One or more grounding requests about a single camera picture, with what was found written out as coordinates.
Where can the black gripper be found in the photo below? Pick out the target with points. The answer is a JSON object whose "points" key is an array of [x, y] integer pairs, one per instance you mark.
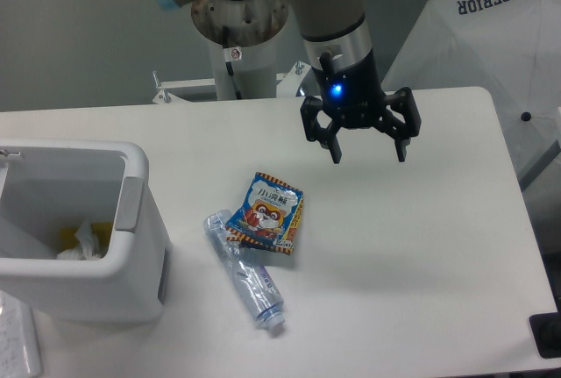
{"points": [[352, 98]]}

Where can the blue raccoon snack bag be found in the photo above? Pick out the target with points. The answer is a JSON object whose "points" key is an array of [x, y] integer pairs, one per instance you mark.
{"points": [[269, 217]]}

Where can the crushed clear plastic bottle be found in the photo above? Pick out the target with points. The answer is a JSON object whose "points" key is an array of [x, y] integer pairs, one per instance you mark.
{"points": [[254, 285]]}

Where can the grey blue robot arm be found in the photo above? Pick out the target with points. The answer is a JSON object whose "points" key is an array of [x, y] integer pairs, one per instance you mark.
{"points": [[340, 51]]}

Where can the yellow trash piece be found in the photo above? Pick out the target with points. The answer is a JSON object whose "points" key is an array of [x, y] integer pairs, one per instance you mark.
{"points": [[101, 232]]}

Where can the white plastic trash can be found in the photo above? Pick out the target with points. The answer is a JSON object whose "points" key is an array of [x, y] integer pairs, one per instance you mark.
{"points": [[51, 184]]}

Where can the white superior umbrella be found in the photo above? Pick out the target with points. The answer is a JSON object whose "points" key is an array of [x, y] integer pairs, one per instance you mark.
{"points": [[511, 48]]}

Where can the black device at edge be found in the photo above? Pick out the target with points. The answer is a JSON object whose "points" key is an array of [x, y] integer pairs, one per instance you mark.
{"points": [[546, 331]]}

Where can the white crumpled tissue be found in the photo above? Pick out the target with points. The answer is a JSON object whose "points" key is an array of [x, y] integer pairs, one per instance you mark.
{"points": [[85, 249]]}

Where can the handwritten paper sheet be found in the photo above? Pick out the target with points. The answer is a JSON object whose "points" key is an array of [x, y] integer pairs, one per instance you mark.
{"points": [[19, 346]]}

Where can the white metal bracket middle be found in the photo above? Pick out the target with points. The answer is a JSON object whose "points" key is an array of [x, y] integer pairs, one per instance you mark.
{"points": [[296, 82]]}

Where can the white metal bracket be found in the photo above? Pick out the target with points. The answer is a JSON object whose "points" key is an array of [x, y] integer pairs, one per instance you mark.
{"points": [[194, 91], [296, 82]]}

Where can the white metal bracket left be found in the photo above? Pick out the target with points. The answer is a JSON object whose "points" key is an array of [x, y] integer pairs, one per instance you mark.
{"points": [[194, 91]]}

